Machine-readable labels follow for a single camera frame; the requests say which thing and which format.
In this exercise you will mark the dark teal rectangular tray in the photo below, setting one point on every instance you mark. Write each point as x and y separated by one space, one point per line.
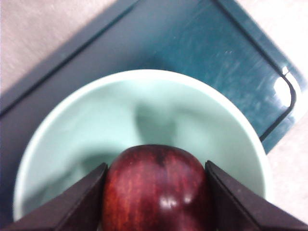
192 43

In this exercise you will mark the dark red plum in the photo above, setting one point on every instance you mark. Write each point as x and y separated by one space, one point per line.
156 192

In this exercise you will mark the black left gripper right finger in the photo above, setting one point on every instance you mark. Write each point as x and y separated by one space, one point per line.
247 207

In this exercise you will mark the teal ceramic bowl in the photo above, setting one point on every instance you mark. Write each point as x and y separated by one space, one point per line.
96 120

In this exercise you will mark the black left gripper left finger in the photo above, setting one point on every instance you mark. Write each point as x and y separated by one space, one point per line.
67 207

